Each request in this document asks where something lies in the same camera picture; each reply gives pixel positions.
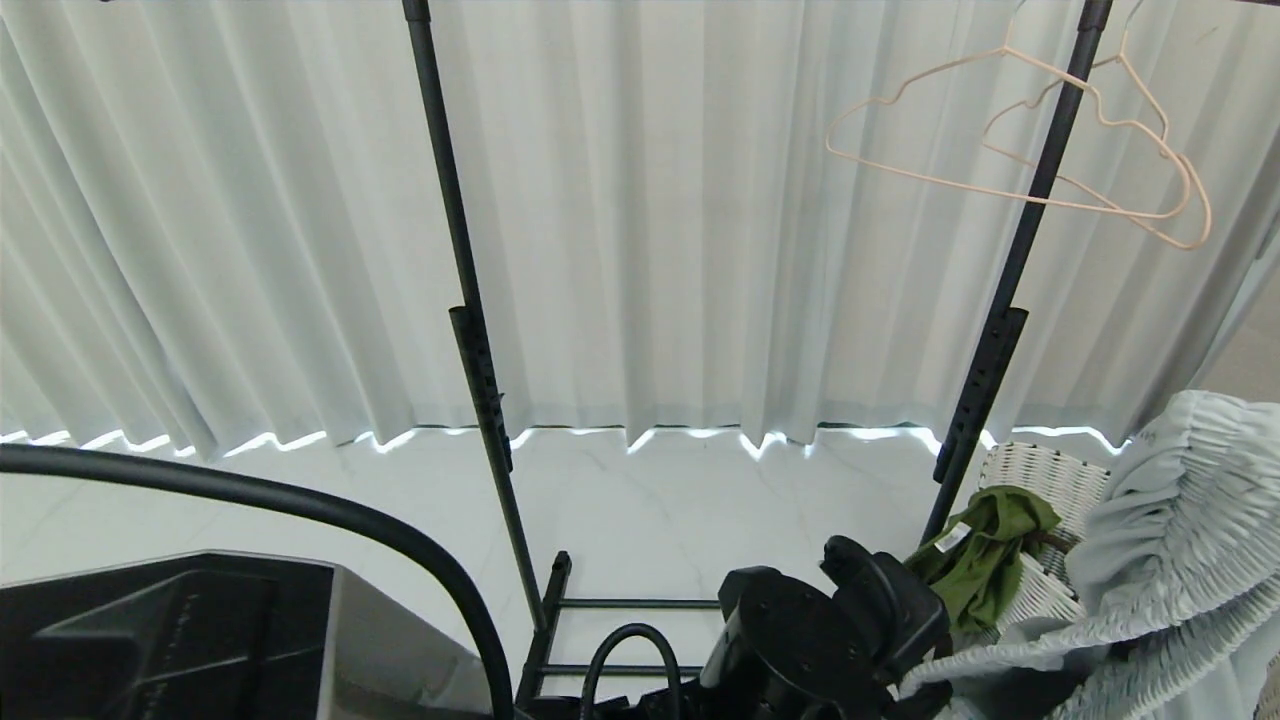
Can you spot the pink clothes hanger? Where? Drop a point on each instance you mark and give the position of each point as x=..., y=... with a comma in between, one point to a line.
x=1208, y=215
x=940, y=176

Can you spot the black clothes rack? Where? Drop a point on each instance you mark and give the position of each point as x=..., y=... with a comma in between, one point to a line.
x=480, y=360

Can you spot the pale grey shorts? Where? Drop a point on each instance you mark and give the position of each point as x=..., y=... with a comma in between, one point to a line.
x=1180, y=520

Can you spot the white laundry basket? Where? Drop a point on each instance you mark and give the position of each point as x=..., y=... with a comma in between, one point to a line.
x=1060, y=475

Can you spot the green long-sleeved shirt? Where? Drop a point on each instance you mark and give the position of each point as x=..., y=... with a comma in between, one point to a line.
x=985, y=570

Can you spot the white curtain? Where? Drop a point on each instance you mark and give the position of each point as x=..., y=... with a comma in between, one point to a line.
x=700, y=220

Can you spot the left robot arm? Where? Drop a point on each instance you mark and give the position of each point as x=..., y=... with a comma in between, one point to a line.
x=150, y=640

